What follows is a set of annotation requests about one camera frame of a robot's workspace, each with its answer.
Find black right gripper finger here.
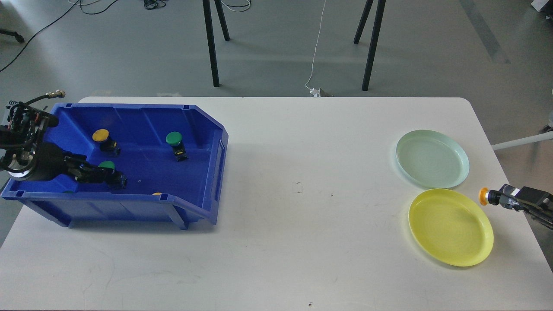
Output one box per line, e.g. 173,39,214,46
499,184,553,216

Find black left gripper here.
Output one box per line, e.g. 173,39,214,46
9,143,113,184

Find green button dark base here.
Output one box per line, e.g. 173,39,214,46
99,161,127,190

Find yellow push button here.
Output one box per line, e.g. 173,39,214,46
478,187,503,206

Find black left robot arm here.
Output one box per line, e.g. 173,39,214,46
0,90,123,185

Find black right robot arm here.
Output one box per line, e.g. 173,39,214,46
499,184,553,229

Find yellow plate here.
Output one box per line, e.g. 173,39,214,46
407,189,494,267

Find green push button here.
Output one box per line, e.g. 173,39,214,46
165,131,188,161

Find light green plate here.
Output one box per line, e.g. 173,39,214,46
395,130,470,189

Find blue plastic bin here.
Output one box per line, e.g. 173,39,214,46
1,104,229,229

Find white power adapter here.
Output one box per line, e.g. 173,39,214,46
309,88,334,97

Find black tripod legs right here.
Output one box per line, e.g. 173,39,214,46
353,0,386,91

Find yellow button near wall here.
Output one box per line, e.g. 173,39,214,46
92,129,121,157

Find black floor cable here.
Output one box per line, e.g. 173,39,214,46
0,0,119,73

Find white cable on floor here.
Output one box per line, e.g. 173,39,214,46
304,0,327,92

